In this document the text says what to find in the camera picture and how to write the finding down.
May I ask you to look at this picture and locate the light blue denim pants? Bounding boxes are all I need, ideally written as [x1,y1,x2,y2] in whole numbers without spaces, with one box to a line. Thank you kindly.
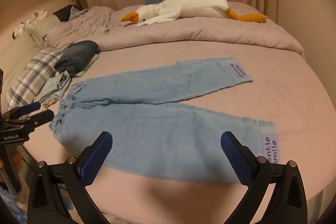
[50,57,280,183]

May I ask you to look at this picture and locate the person left hand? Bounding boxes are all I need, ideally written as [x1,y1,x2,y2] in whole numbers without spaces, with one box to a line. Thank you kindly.
[1,144,19,187]

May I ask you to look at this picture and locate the plaid checked pillow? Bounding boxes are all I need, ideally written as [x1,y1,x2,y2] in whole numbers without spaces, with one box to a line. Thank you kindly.
[2,48,64,112]

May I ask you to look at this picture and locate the crumpled light blue garment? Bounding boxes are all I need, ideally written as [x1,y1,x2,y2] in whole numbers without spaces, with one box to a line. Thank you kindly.
[35,71,71,107]

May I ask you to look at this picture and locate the beige pillow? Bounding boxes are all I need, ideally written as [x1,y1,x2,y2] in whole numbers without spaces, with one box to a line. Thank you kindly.
[27,15,61,48]

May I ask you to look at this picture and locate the pale green folded cloth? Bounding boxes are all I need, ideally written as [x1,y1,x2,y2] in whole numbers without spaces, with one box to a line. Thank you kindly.
[75,54,99,77]

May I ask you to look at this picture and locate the folded dark blue jeans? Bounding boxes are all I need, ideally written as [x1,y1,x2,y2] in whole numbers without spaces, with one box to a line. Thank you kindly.
[54,40,99,77]

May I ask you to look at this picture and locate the small white plush toy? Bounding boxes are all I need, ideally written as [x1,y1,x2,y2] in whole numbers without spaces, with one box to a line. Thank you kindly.
[12,10,49,39]

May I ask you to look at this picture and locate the dark clothes pile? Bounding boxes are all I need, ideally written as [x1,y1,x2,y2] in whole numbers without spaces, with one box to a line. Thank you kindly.
[53,5,88,22]

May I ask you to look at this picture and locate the pink quilted duvet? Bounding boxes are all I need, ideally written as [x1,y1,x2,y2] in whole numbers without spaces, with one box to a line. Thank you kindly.
[46,6,304,56]

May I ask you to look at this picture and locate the white goose plush toy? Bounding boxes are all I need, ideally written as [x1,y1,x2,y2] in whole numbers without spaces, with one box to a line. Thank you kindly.
[121,0,268,27]

